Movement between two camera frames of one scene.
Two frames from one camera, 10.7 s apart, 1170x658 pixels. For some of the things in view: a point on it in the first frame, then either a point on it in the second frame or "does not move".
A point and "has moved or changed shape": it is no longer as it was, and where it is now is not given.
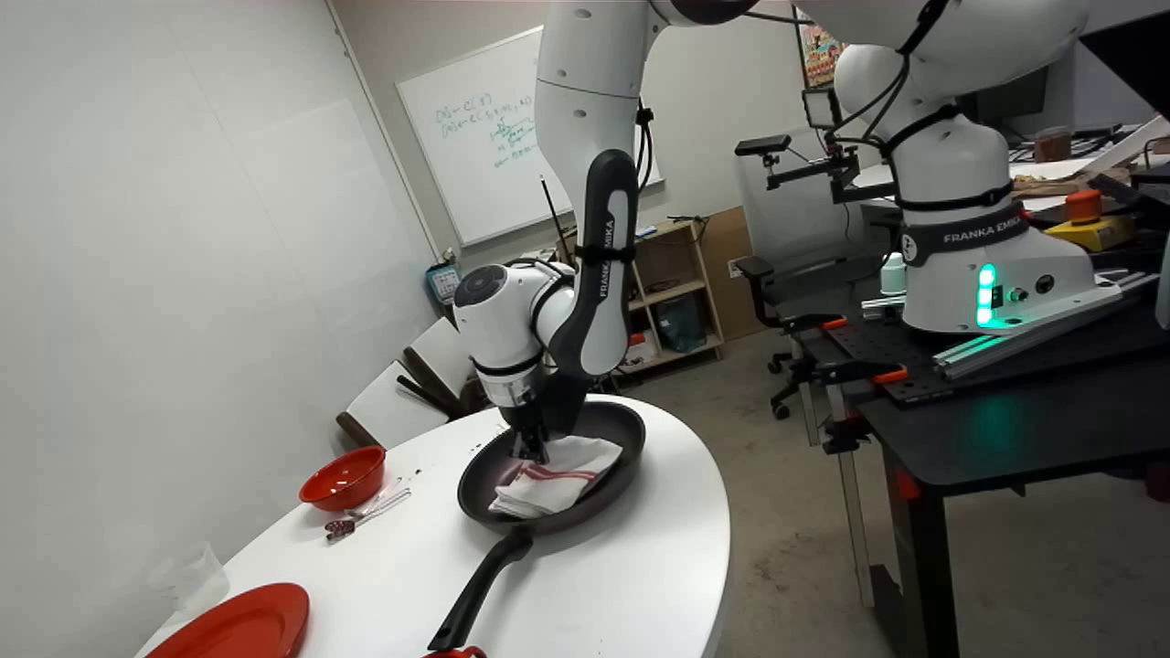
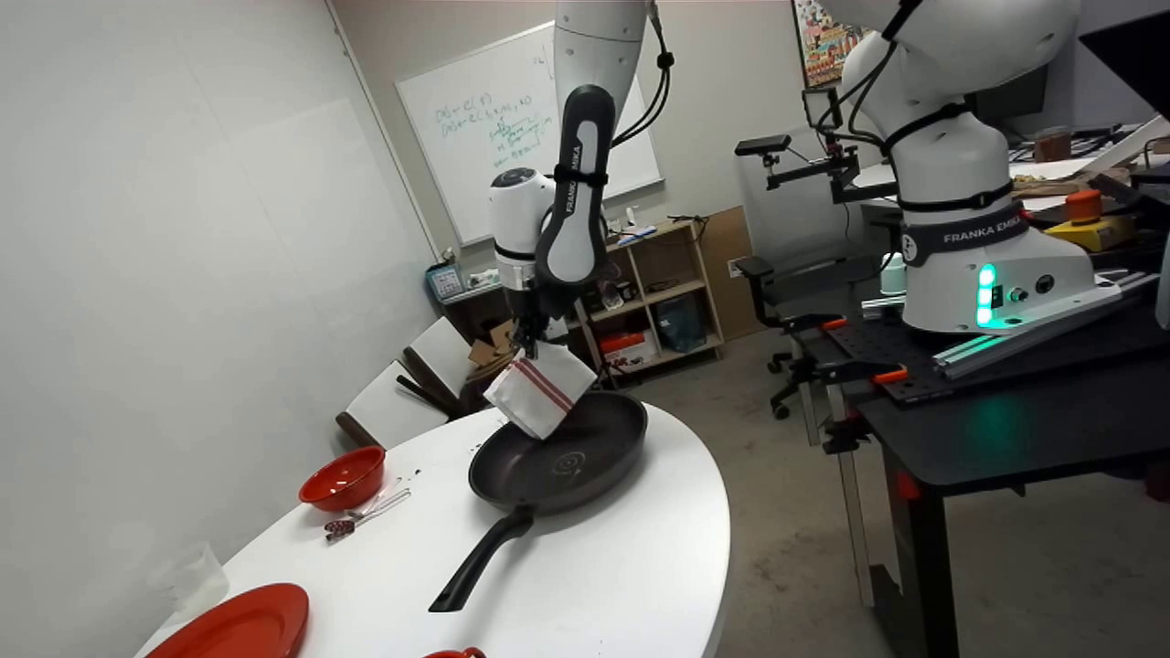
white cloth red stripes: [558, 479] has moved or changed shape
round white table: [643, 574] does not move
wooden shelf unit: [669, 297] does not move
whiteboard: [478, 127] does not move
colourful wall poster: [820, 53] does not move
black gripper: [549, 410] → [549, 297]
